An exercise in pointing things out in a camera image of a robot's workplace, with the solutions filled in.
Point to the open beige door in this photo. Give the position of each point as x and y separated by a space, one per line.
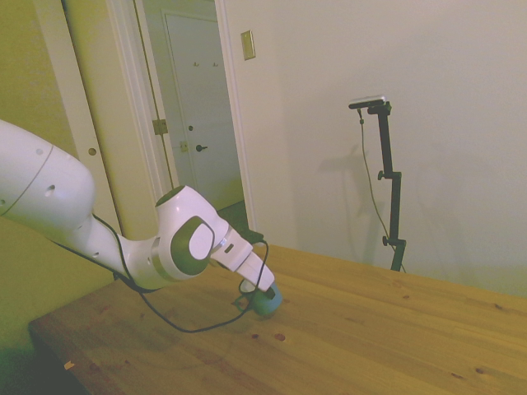
111 115

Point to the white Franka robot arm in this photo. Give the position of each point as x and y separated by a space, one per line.
62 193

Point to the white closed hallway door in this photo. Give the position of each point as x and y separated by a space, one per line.
201 103

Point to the brass door hinge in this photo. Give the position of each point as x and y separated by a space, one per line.
159 126

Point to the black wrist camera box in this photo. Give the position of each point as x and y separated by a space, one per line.
253 235

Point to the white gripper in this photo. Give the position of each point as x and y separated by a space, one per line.
255 269

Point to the black camera stand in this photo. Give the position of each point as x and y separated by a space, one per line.
391 185
367 173

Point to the beige light switch plate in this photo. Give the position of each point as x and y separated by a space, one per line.
247 45

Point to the teal ceramic mug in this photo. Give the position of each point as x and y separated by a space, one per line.
267 304

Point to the grey exterior camera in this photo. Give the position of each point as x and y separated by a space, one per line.
367 101

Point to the white door frame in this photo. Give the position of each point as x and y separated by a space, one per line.
234 123

